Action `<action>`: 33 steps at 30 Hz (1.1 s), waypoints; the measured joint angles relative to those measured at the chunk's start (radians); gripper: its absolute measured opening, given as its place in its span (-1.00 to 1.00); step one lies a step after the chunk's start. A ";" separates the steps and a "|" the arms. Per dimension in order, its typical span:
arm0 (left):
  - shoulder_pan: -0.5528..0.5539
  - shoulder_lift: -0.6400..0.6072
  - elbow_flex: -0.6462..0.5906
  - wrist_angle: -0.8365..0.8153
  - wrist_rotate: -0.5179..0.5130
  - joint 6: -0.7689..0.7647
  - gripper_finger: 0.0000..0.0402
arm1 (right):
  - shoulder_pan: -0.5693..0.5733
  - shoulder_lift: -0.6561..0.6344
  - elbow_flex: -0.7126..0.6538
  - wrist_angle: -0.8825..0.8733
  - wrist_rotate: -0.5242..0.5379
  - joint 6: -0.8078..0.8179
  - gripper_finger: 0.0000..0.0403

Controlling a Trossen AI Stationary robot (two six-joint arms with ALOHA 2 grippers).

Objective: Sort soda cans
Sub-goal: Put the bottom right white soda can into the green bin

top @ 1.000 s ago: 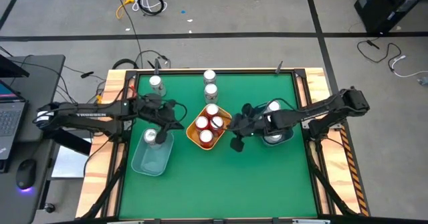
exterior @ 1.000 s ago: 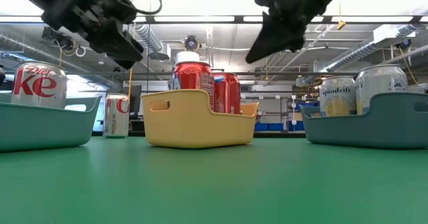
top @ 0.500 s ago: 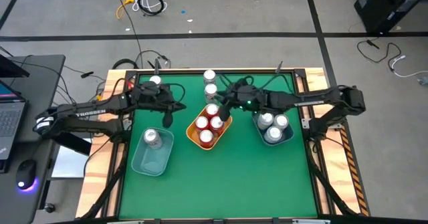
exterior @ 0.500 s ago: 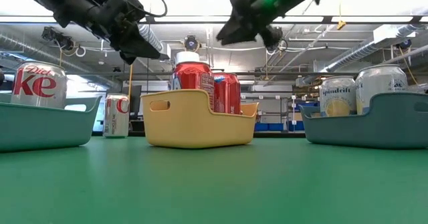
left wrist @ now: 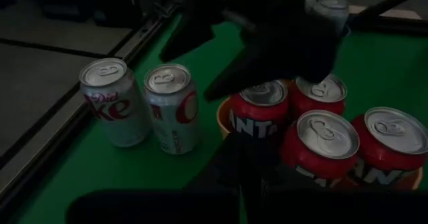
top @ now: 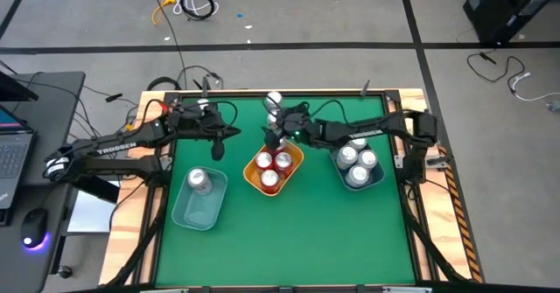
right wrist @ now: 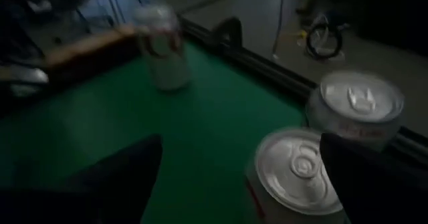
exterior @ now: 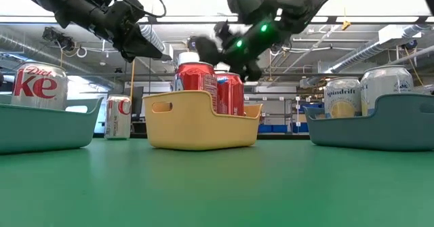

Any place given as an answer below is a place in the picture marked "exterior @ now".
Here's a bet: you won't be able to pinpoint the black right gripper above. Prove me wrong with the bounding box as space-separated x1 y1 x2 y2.
195 15 283 83

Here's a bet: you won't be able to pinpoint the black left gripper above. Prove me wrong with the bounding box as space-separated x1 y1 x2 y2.
101 0 164 64

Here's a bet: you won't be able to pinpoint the red Fanta can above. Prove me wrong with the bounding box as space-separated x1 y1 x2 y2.
170 62 218 113
216 73 245 117

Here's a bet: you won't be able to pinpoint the silver Diet Coke can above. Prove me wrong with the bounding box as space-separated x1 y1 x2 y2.
10 61 70 112
104 94 132 141

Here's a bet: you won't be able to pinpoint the yellow plastic bin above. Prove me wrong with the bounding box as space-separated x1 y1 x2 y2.
142 90 263 152

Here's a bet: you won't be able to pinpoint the Spindrift sparkling water can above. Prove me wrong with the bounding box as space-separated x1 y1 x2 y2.
323 77 362 119
359 65 415 117

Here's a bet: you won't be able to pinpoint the teal plastic bin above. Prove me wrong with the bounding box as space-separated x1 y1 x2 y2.
0 94 104 155

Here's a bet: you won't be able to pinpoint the blue-grey plastic bin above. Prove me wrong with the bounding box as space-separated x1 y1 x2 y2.
302 93 434 152

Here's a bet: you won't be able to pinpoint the white cylindrical tank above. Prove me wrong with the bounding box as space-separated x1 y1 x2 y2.
178 51 203 65

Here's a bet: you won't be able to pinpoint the round black ceiling device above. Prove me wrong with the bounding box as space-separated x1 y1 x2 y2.
186 35 199 51

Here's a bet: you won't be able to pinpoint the black monitor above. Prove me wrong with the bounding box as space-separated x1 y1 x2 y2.
123 86 145 119

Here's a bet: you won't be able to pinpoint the blue storage bins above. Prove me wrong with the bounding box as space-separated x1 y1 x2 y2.
257 123 306 134

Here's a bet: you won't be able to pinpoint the yellow hanging hook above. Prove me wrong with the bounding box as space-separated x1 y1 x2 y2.
340 6 352 31

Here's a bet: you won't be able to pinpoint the silver flexible ventilation duct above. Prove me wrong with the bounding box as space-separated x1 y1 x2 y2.
140 24 167 54

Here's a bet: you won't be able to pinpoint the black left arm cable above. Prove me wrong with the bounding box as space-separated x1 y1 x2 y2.
113 0 167 18

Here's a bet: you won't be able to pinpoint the black ceiling-mounted camera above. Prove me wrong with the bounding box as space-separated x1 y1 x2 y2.
41 26 76 53

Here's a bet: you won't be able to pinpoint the large silver ceiling duct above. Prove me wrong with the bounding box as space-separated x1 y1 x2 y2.
323 25 423 75

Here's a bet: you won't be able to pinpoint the black dome camera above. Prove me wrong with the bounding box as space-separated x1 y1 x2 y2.
401 39 418 51

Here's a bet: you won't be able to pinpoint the thin yellow hanging cable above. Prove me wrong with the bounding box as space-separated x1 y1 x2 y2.
403 47 425 87

